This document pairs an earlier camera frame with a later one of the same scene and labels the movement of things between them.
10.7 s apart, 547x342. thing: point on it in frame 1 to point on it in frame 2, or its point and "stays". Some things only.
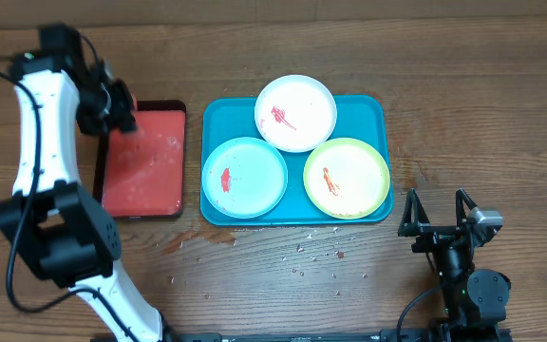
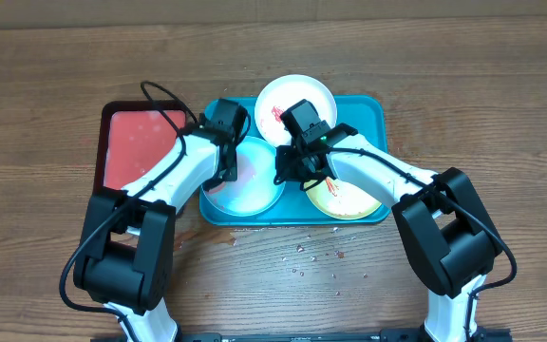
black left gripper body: (107, 105) to (230, 172)
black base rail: (397, 335) stays
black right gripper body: (432, 237) to (294, 171)
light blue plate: (244, 178) stays
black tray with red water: (141, 173) stays
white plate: (295, 113) stays
